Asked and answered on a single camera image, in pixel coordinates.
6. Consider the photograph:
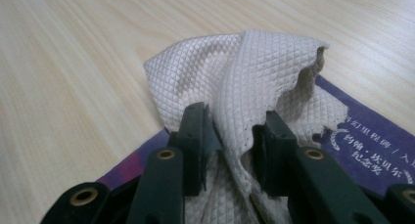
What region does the white quilted cloth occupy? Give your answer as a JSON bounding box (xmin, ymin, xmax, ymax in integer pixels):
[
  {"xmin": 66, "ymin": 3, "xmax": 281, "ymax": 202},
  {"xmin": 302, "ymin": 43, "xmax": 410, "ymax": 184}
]
[{"xmin": 143, "ymin": 27, "xmax": 348, "ymax": 224}]

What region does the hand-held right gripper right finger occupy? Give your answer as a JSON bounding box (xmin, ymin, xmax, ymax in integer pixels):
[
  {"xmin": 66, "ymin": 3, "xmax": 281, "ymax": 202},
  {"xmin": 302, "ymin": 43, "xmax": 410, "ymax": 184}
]
[{"xmin": 253, "ymin": 110, "xmax": 300, "ymax": 198}]

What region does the illustrated magazine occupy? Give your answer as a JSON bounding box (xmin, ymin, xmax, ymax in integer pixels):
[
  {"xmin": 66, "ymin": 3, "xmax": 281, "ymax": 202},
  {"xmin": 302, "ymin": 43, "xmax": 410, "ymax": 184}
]
[{"xmin": 96, "ymin": 74, "xmax": 415, "ymax": 199}]

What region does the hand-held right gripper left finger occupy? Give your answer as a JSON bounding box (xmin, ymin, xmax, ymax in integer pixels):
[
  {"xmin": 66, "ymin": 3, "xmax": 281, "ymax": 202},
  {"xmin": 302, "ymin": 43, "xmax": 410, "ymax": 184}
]
[{"xmin": 167, "ymin": 101, "xmax": 223, "ymax": 198}]

